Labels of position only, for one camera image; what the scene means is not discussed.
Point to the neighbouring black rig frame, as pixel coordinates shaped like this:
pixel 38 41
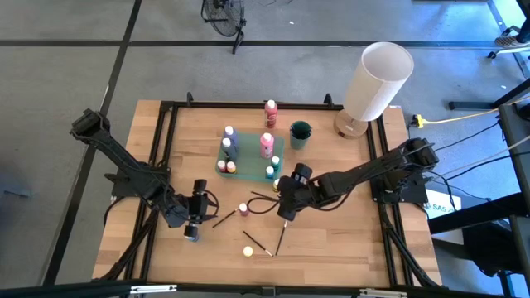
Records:
pixel 515 186

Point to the small green paint bottle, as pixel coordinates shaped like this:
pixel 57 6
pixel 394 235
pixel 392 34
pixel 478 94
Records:
pixel 275 161

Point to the small orange paint bottle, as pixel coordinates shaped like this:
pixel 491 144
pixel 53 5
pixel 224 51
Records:
pixel 231 166

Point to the dark green plastic cup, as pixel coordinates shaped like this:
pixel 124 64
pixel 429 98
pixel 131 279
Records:
pixel 300 140

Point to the white shade wooden base lamp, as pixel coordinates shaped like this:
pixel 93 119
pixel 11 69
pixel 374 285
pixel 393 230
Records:
pixel 377 83

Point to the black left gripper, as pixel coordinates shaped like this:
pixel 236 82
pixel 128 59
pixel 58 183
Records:
pixel 198 207

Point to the person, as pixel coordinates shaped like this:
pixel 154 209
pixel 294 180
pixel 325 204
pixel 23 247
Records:
pixel 511 40

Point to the black frame clamp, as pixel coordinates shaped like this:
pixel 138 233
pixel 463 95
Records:
pixel 189 98
pixel 328 99

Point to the silver frame bracket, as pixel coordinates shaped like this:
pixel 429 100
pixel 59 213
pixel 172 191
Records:
pixel 153 288
pixel 383 293

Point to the black aluminium rig frame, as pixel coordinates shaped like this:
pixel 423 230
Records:
pixel 265 105

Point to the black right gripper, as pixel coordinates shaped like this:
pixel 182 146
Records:
pixel 296 192

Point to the large red paint bottle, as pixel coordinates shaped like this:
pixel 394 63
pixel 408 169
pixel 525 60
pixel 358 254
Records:
pixel 271 118

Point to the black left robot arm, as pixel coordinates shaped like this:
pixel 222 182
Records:
pixel 132 169

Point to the large teal paint bottle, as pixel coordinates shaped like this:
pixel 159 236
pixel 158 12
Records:
pixel 226 145

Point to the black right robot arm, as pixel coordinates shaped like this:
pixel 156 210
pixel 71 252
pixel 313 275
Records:
pixel 372 169

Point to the black floor fan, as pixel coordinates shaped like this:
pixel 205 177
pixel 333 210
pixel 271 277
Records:
pixel 223 16

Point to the translucent teal plastic bin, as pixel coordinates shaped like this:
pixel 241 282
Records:
pixel 250 165

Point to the large blue paint bottle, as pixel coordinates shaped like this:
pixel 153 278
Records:
pixel 229 132

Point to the white labelled box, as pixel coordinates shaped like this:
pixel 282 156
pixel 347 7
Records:
pixel 439 207

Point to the small magenta paint bottle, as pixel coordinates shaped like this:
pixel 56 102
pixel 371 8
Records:
pixel 243 209

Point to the small red paint bottle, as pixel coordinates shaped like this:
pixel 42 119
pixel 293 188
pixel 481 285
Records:
pixel 221 166

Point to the large pink paint bottle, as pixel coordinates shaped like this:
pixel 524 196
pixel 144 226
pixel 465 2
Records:
pixel 267 145

